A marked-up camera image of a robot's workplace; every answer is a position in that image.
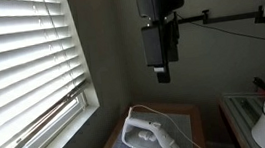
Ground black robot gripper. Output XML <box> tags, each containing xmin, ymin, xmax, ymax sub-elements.
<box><xmin>136</xmin><ymin>0</ymin><xmax>185</xmax><ymax>84</ymax></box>

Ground aluminium rail robot base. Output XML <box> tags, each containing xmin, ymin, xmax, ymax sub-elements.
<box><xmin>218</xmin><ymin>92</ymin><xmax>265</xmax><ymax>148</ymax></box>

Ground white pressing iron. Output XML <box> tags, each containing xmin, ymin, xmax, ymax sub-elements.
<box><xmin>121</xmin><ymin>107</ymin><xmax>181</xmax><ymax>148</ymax></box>

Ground wooden side table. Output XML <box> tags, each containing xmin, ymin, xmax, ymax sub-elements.
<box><xmin>103</xmin><ymin>103</ymin><xmax>205</xmax><ymax>148</ymax></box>

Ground grey checked mat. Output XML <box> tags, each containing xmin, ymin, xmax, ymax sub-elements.
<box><xmin>113</xmin><ymin>112</ymin><xmax>193</xmax><ymax>148</ymax></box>

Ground white window blinds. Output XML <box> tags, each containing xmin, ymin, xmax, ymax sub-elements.
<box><xmin>0</xmin><ymin>0</ymin><xmax>87</xmax><ymax>148</ymax></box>

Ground white iron power cord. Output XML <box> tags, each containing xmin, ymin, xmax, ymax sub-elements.
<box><xmin>129</xmin><ymin>96</ymin><xmax>209</xmax><ymax>148</ymax></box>

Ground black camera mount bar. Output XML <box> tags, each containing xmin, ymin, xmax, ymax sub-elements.
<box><xmin>178</xmin><ymin>6</ymin><xmax>265</xmax><ymax>24</ymax></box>

